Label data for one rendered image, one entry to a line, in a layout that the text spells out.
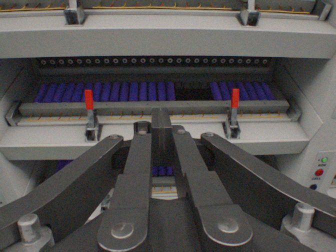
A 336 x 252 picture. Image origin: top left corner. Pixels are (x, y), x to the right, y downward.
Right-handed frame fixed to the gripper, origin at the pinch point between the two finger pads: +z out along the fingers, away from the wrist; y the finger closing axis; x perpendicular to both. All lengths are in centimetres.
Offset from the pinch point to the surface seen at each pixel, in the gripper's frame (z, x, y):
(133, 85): 32.1, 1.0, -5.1
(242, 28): 16.8, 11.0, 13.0
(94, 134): 20.1, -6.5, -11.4
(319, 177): 22.4, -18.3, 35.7
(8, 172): 22.4, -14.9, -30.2
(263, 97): 28.6, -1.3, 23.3
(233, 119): 21.5, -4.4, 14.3
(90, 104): 21.5, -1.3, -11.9
